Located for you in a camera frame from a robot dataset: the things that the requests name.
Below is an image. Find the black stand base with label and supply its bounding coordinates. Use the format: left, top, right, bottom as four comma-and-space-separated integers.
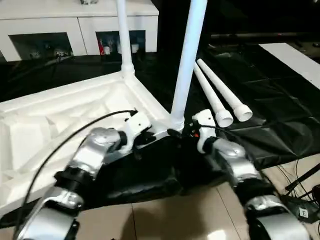
281, 193, 320, 225

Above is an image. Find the white tapered table leg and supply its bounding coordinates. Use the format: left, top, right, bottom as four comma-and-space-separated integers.
116, 0, 136, 79
169, 0, 208, 134
193, 67, 235, 128
196, 58, 253, 123

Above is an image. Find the white flat board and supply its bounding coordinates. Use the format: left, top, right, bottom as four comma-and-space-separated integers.
258, 42, 320, 90

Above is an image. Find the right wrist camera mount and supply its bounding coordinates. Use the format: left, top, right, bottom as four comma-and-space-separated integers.
191, 109, 217, 153

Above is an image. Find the white plastic table top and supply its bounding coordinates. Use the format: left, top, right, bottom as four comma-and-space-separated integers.
0, 72, 186, 218

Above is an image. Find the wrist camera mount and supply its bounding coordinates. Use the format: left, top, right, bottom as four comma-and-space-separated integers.
191, 109, 217, 153
119, 111, 152, 155

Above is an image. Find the robot arm base with cables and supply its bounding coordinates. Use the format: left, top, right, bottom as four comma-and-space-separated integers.
274, 157, 320, 208

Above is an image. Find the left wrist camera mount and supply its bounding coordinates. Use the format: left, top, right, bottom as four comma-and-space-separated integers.
119, 111, 152, 155

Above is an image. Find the white sideboard cabinet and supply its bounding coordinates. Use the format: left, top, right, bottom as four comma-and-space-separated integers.
0, 0, 160, 62

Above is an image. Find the black work mat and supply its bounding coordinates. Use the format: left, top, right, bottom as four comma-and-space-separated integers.
0, 42, 320, 221

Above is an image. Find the black stand pole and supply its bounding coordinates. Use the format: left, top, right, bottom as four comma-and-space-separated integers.
284, 164, 320, 191

